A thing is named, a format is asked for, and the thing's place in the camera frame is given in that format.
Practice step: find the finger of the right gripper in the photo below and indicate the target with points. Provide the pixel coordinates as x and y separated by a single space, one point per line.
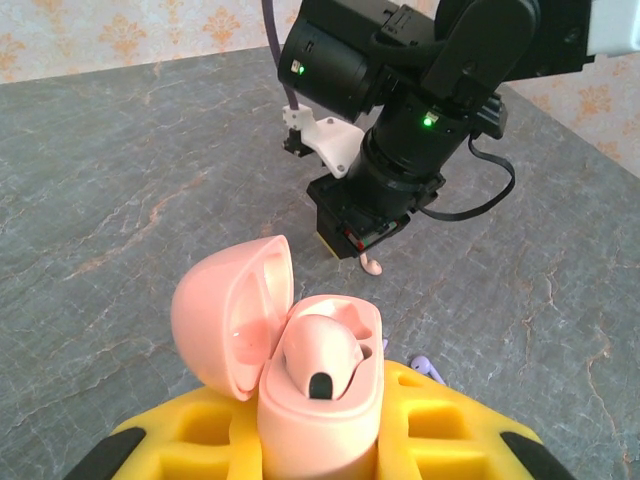
327 244

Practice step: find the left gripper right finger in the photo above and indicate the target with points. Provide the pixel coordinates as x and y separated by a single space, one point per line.
450 440

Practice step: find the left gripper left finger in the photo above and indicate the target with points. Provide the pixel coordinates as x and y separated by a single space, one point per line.
190 440

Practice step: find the pink earbud charging case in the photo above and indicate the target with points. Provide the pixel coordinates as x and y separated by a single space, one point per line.
310 440

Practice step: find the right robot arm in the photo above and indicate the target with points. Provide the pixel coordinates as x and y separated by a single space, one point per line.
615 25

